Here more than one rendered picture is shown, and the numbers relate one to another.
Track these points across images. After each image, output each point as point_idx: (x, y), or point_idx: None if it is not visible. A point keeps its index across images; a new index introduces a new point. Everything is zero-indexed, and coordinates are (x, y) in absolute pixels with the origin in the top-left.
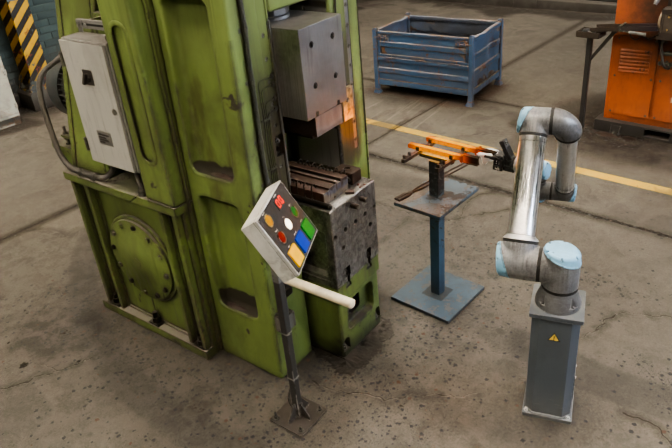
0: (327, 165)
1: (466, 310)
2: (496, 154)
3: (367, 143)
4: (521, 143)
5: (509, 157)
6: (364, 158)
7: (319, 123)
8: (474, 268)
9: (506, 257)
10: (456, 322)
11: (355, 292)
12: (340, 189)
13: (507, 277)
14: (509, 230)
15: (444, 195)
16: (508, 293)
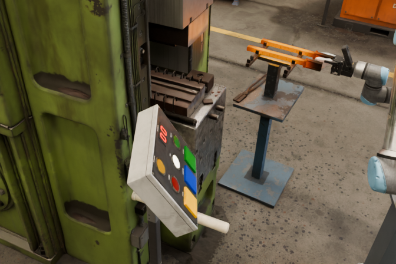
0: (172, 69)
1: (285, 192)
2: (336, 59)
3: (208, 46)
4: None
5: (349, 63)
6: (205, 60)
7: (191, 31)
8: (280, 150)
9: (388, 176)
10: (280, 205)
11: (203, 194)
12: (198, 99)
13: (309, 158)
14: (387, 147)
15: (277, 95)
16: (314, 174)
